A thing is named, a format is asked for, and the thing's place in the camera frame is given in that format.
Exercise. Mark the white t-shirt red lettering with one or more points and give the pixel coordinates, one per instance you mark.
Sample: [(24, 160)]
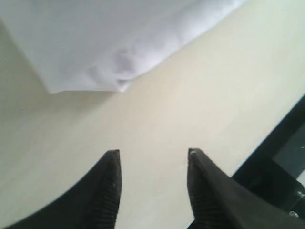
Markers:
[(102, 45)]

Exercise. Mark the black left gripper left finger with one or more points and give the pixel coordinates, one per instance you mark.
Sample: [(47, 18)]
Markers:
[(92, 203)]

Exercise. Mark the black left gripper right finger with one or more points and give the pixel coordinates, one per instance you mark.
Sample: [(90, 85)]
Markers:
[(219, 202)]

